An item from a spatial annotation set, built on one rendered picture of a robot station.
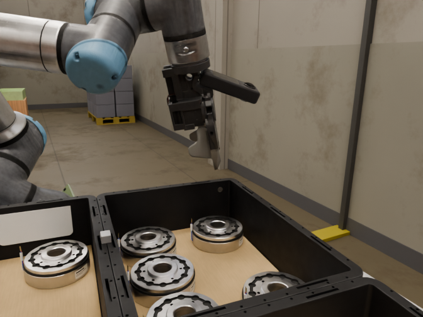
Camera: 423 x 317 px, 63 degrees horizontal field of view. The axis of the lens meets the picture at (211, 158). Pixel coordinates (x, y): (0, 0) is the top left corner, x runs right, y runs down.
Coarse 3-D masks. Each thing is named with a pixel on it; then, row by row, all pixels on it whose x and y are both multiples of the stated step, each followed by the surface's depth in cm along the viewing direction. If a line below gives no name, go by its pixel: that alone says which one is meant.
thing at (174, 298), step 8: (168, 296) 49; (176, 296) 49; (184, 296) 49; (192, 296) 49; (200, 296) 49; (160, 304) 47; (168, 304) 47; (200, 304) 48; (208, 304) 48; (216, 304) 48; (152, 312) 46; (160, 312) 46
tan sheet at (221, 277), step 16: (176, 240) 71; (192, 256) 65; (208, 256) 65; (224, 256) 65; (240, 256) 65; (256, 256) 65; (208, 272) 60; (224, 272) 60; (240, 272) 60; (256, 272) 60; (208, 288) 56; (224, 288) 56; (240, 288) 56
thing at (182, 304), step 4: (172, 304) 47; (176, 304) 47; (180, 304) 47; (184, 304) 47; (188, 304) 47; (192, 304) 47; (196, 304) 47; (172, 308) 46; (176, 308) 46; (180, 308) 47; (184, 308) 47; (188, 308) 47; (192, 308) 46; (196, 308) 46; (200, 308) 46; (168, 312) 45; (172, 312) 45; (168, 316) 45; (172, 316) 45
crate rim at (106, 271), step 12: (12, 204) 63; (24, 204) 63; (36, 204) 63; (48, 204) 64; (96, 204) 63; (96, 216) 58; (96, 228) 54; (96, 240) 51; (96, 252) 48; (108, 264) 45; (108, 276) 42; (108, 288) 42; (108, 300) 40; (108, 312) 36; (120, 312) 36
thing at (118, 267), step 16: (112, 192) 69; (128, 192) 69; (144, 192) 70; (272, 208) 63; (288, 224) 57; (112, 240) 53; (320, 240) 51; (112, 256) 47; (336, 256) 47; (352, 272) 44; (128, 288) 40; (288, 288) 40; (304, 288) 40; (128, 304) 37; (224, 304) 38; (240, 304) 38; (256, 304) 38
